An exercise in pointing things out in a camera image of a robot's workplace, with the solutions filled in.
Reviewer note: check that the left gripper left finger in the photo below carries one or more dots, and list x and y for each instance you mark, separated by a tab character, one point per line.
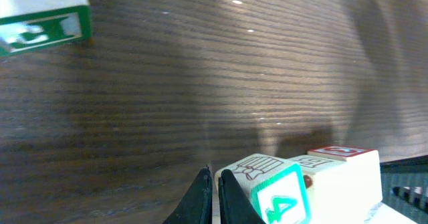
196	205

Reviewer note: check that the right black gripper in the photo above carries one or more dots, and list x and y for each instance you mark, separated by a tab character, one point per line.
404	187

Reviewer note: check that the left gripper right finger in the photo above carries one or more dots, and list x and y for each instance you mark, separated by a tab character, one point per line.
235	207

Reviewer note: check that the wooden block teal side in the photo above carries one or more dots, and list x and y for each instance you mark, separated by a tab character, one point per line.
363	171

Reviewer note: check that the green number 4 block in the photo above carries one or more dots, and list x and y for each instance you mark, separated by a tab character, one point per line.
274	186

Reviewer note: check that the wooden block green side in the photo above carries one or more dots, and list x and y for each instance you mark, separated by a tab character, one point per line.
27	25

